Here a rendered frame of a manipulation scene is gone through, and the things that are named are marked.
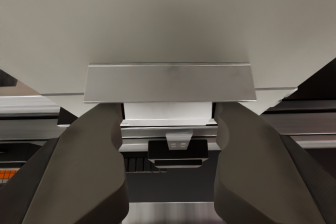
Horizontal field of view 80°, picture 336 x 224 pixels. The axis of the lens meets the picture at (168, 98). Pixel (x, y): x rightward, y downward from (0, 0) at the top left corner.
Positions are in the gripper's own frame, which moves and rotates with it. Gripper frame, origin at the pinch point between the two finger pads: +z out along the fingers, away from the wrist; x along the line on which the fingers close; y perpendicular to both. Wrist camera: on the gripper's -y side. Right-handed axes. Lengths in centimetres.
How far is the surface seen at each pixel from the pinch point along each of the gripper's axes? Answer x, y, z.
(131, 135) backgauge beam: -8.0, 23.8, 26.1
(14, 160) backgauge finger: -30.4, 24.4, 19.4
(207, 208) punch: 4.0, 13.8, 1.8
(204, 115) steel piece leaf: 3.5, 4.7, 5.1
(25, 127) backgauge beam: -33.5, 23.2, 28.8
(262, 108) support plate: 8.5, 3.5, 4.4
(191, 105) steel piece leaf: 1.9, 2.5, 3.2
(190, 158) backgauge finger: 4.6, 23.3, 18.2
